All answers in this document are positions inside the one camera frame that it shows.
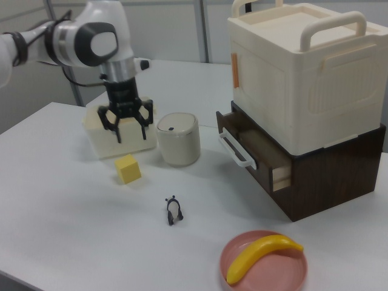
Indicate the white square plastic bin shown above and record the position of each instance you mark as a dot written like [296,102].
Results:
[130,142]

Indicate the white grey Franka robot arm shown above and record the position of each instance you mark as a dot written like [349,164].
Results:
[75,39]

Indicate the cream plastic storage box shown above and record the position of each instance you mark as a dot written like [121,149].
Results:
[303,75]

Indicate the panda toy figure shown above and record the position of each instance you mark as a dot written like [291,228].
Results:
[173,210]

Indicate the pink plate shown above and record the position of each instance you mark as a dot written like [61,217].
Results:
[272,272]

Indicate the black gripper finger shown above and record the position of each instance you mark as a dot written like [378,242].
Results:
[145,116]
[109,121]

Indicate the yellow toy banana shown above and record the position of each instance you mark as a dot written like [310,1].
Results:
[257,254]

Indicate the cream round trash can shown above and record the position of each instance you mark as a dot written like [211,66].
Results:
[179,142]

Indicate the yellow foam cube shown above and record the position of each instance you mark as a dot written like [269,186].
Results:
[128,169]

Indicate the dark wood drawer cabinet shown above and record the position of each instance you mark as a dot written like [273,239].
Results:
[333,182]

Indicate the orange strip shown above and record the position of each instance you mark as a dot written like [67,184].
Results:
[235,71]

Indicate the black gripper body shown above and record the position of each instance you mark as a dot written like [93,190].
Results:
[122,97]

